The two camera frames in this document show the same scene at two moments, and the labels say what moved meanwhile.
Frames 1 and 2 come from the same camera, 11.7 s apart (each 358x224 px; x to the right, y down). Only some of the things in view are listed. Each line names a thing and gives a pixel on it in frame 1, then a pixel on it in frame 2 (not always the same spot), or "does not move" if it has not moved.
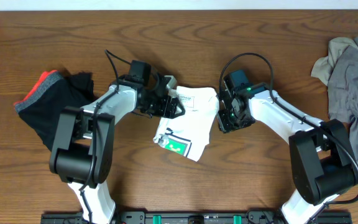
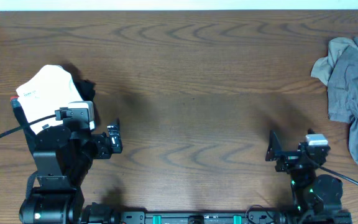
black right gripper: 225,126 → 289,158
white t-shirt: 189,134 → 50,89
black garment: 44,115 → 87,90
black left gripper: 167,112 → 103,150
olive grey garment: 324,67 does not move
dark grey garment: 352,93 does not move
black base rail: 192,218 does not move
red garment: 43,76 → 13,97
